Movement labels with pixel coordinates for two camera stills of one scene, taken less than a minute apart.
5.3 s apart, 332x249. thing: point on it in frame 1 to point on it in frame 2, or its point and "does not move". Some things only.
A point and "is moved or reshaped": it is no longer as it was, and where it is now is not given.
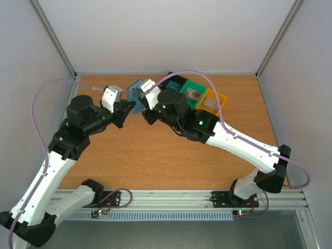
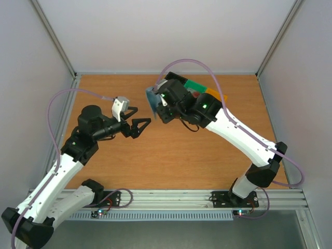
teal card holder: (133, 96) is moved or reshaped
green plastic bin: (195, 86) does not move
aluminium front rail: (201, 199) does not move
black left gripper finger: (121, 111) to (137, 125)
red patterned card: (192, 93) does not move
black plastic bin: (176, 78) does not move
